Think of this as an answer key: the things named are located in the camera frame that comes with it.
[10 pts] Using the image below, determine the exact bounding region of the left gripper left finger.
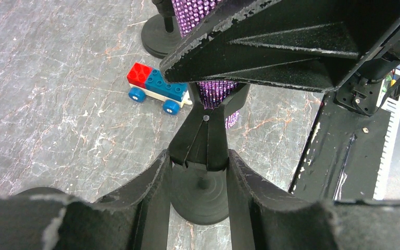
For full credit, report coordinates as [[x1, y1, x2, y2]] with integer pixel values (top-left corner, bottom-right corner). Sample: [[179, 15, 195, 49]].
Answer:
[[0, 151, 172, 249]]

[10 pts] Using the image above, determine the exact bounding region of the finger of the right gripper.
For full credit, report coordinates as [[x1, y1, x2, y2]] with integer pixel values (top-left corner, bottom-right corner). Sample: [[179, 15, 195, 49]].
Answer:
[[160, 1, 400, 92]]

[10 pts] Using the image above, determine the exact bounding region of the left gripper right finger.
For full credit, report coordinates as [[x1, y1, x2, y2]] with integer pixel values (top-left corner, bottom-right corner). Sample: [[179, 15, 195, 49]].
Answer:
[[227, 150, 400, 249]]

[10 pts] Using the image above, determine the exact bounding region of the black microphone stand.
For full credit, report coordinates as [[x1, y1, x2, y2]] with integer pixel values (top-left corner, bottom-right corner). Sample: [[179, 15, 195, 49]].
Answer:
[[168, 83, 250, 225], [141, 0, 181, 59]]

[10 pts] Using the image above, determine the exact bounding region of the glitter microphone silver head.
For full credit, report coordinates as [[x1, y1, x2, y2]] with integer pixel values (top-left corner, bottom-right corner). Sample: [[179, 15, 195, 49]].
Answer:
[[172, 0, 238, 109]]

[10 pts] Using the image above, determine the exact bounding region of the red blue toy car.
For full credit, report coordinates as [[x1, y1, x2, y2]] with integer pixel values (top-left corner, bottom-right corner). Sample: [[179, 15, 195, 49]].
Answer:
[[126, 62, 193, 115]]

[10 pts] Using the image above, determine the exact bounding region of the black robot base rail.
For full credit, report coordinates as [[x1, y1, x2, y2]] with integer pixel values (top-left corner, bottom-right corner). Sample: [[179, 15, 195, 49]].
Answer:
[[289, 92, 400, 201]]

